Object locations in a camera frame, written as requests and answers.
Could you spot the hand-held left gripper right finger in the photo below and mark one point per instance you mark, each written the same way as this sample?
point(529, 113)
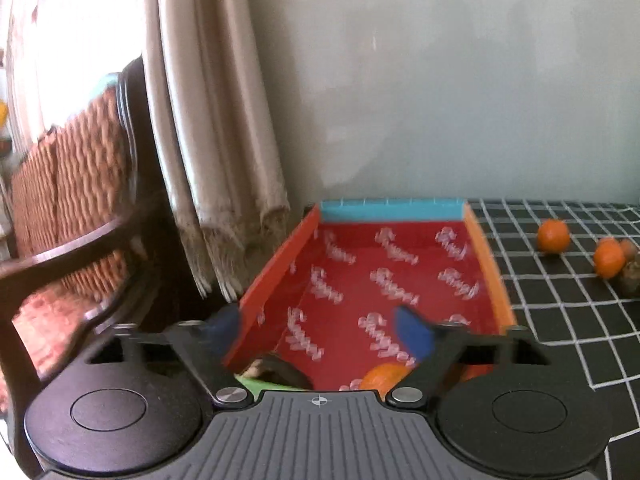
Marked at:
point(413, 336)

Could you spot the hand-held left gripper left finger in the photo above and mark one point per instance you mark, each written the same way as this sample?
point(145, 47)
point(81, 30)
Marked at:
point(227, 326)

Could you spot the red printed cardboard box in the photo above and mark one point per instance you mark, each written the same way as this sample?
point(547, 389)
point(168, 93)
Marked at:
point(350, 280)

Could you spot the brown kiwi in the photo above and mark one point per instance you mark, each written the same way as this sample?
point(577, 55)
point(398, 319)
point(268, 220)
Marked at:
point(278, 371)
point(631, 278)

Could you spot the black white checked tablecloth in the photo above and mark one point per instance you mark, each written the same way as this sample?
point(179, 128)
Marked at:
point(550, 310)

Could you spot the brown woven chair cushion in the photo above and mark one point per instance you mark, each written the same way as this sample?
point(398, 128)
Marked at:
point(75, 180)

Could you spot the beige curtain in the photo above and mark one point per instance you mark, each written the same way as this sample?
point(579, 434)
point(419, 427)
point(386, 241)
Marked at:
point(215, 110)

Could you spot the dark wooden chair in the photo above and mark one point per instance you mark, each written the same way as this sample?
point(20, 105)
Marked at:
point(135, 125)

